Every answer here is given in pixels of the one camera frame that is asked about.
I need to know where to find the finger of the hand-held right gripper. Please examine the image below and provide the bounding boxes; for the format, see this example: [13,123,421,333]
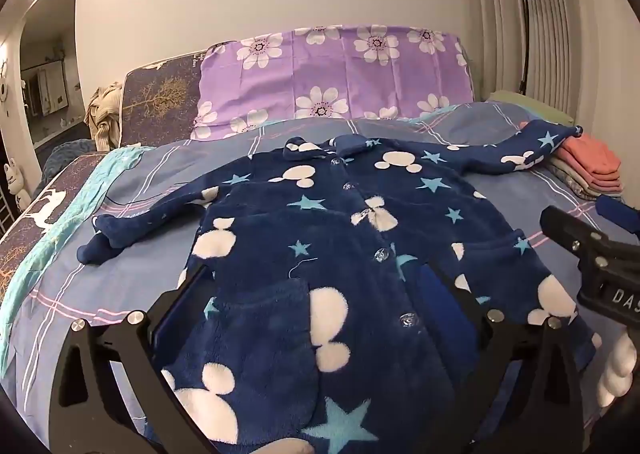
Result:
[539,205,608,262]
[594,195,640,237]

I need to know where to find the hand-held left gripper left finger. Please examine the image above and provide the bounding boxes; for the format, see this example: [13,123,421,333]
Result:
[55,261,221,454]

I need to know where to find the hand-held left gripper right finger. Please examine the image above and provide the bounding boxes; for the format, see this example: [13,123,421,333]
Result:
[420,261,601,454]

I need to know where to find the navy star print fleece pajama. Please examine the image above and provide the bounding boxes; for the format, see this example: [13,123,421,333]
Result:
[76,120,603,454]

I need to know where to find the person's right hand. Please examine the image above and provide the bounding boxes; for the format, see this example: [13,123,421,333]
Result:
[596,331,640,410]

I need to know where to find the folded grey garment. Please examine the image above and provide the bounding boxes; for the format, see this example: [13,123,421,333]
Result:
[542,156,625,201]

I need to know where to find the folded pink garment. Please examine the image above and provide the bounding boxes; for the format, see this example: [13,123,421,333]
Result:
[556,134,624,191]

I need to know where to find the blue plaid bed sheet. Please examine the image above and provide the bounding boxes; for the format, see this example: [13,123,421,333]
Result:
[0,101,640,454]

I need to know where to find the green pillow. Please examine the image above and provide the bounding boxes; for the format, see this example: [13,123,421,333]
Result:
[487,89,576,129]

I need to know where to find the teal blanket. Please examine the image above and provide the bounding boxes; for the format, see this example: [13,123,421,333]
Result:
[0,144,153,370]

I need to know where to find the blue knit blanket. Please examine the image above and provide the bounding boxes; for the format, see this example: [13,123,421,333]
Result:
[39,139,97,186]

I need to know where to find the white pleated curtain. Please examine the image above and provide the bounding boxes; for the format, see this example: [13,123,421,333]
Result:
[457,0,640,135]

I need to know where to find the white cat figurine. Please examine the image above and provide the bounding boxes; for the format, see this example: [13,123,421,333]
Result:
[2,159,32,213]

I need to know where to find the beige knit garment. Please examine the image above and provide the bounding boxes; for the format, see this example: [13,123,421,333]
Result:
[83,83,124,153]

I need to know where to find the black floor lamp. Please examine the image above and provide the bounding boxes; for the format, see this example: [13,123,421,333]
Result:
[513,0,539,96]

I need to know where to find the purple floral pillow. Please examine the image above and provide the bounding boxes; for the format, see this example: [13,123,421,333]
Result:
[192,25,476,140]

